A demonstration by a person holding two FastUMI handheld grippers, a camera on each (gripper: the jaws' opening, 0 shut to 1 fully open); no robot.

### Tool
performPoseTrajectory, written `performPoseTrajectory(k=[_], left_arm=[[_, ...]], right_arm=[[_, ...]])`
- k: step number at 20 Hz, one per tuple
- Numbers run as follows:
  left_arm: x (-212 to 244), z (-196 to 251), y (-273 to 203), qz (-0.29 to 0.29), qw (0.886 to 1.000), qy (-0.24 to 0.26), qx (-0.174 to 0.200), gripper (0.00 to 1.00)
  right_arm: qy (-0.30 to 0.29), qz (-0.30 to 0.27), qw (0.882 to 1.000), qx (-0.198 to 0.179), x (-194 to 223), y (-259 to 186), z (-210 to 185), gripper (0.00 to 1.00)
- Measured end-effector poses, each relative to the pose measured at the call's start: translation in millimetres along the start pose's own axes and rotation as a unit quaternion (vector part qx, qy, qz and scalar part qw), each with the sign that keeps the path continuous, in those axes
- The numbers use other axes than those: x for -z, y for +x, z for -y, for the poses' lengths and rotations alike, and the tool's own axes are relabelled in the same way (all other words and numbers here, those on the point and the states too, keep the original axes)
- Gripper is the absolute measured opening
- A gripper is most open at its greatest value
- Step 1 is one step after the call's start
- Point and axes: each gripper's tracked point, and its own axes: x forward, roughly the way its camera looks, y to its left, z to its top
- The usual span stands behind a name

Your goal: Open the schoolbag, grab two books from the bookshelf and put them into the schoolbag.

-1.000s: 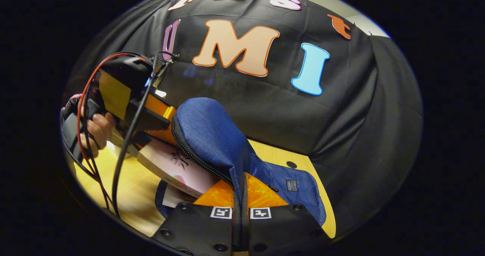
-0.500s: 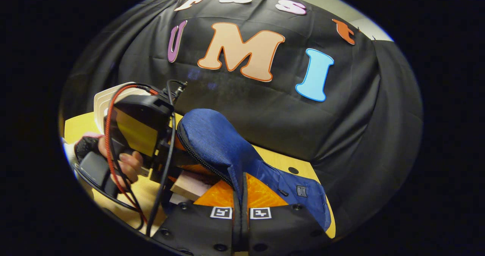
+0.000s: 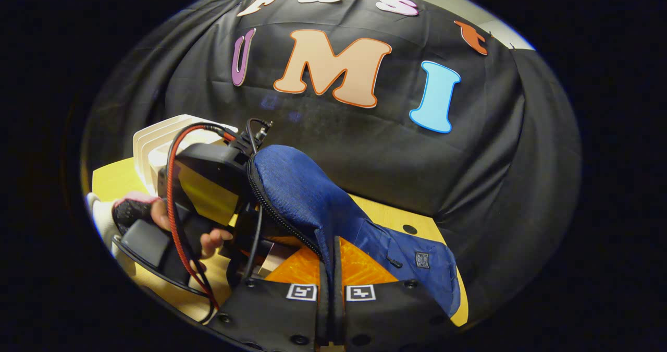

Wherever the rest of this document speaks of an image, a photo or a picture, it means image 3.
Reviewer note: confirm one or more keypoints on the white bookshelf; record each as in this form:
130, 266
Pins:
156, 143

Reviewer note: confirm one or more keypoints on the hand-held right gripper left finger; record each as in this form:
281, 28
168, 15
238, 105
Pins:
276, 315

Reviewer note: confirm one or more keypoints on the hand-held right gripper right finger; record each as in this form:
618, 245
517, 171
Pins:
385, 320

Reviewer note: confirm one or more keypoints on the black backdrop cloth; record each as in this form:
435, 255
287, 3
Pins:
365, 159

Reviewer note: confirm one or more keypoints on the blue schoolbag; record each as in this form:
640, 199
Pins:
302, 190

